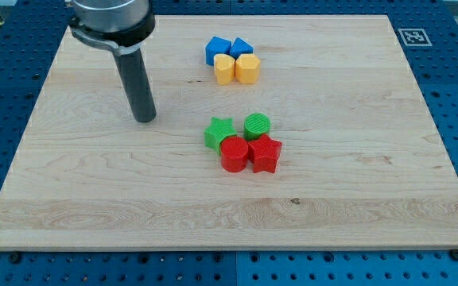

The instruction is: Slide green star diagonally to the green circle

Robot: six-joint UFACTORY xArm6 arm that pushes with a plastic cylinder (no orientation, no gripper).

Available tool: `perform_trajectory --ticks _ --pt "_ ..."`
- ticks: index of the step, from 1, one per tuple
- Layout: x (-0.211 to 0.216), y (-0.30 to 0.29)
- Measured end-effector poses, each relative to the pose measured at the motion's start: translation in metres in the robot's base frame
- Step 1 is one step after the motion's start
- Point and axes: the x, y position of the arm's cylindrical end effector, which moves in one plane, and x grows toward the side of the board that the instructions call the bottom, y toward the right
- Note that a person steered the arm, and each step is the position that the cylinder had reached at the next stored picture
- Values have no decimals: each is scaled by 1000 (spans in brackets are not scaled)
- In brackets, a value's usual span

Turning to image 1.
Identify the green star block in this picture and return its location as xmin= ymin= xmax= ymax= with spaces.
xmin=204 ymin=117 xmax=237 ymax=155

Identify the red star block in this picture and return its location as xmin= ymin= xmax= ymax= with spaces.
xmin=248 ymin=133 xmax=282 ymax=173

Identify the red cylinder block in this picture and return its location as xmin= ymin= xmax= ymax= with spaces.
xmin=220 ymin=137 xmax=249 ymax=172

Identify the green cylinder block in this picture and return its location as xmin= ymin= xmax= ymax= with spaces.
xmin=243 ymin=113 xmax=271 ymax=141

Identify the light wooden board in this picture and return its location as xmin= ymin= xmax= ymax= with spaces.
xmin=0 ymin=15 xmax=458 ymax=252

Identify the yellow heart block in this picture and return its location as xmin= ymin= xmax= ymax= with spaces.
xmin=214 ymin=53 xmax=235 ymax=85

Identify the yellow hexagon block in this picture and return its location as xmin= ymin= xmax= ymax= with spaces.
xmin=235 ymin=54 xmax=261 ymax=84

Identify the blue triangle block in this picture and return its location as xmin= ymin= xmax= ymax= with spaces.
xmin=230 ymin=37 xmax=254 ymax=60

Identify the blue cube block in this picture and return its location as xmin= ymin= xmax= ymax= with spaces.
xmin=205 ymin=37 xmax=232 ymax=66

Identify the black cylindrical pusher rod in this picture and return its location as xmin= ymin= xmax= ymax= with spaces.
xmin=114 ymin=45 xmax=157 ymax=122

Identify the white fiducial marker tag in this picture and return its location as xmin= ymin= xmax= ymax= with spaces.
xmin=398 ymin=28 xmax=432 ymax=47

